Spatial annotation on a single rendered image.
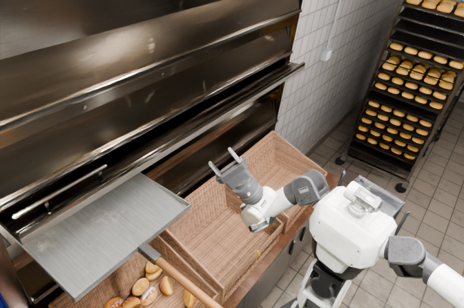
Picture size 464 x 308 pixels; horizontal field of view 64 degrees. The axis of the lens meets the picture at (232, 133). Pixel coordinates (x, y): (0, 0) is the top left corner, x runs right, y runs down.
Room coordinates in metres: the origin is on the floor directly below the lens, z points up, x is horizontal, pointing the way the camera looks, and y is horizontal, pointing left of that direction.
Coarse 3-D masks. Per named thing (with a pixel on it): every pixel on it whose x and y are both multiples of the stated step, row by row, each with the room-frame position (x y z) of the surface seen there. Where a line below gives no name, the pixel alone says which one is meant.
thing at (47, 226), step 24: (264, 72) 2.02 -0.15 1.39; (216, 96) 1.67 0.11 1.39; (240, 96) 1.68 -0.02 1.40; (168, 120) 1.40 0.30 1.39; (192, 120) 1.41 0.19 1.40; (216, 120) 1.42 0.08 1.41; (144, 144) 1.19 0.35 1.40; (96, 168) 1.02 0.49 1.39; (120, 168) 1.02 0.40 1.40; (144, 168) 1.05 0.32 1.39; (48, 192) 0.87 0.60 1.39; (72, 192) 0.87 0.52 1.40; (0, 216) 0.74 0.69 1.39; (24, 216) 0.75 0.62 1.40; (24, 240) 0.66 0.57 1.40
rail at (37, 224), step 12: (288, 72) 1.99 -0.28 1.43; (264, 84) 1.80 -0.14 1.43; (252, 96) 1.67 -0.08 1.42; (228, 108) 1.50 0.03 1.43; (204, 120) 1.38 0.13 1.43; (192, 132) 1.28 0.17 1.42; (168, 144) 1.17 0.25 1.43; (144, 156) 1.08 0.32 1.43; (132, 168) 1.01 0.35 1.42; (108, 180) 0.92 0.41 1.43; (84, 192) 0.86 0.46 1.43; (96, 192) 0.88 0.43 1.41; (72, 204) 0.80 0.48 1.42; (48, 216) 0.74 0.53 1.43; (24, 228) 0.68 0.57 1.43; (36, 228) 0.70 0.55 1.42
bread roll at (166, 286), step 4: (164, 276) 1.08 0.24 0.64; (164, 280) 1.05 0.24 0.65; (168, 280) 1.06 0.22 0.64; (160, 284) 1.05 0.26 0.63; (164, 284) 1.04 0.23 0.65; (168, 284) 1.04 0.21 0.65; (160, 288) 1.03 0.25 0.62; (164, 288) 1.02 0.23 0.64; (168, 288) 1.02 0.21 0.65; (172, 288) 1.04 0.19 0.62; (164, 292) 1.01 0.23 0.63; (168, 292) 1.01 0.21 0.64; (172, 292) 1.01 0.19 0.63
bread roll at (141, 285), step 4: (140, 280) 1.04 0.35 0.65; (144, 280) 1.04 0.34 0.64; (136, 284) 1.02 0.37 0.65; (140, 284) 1.02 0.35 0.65; (144, 284) 1.03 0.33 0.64; (148, 284) 1.04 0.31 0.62; (136, 288) 1.00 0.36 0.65; (140, 288) 1.01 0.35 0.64; (144, 288) 1.01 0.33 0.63; (132, 292) 0.98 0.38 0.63; (136, 292) 0.98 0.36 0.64; (140, 292) 0.99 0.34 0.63
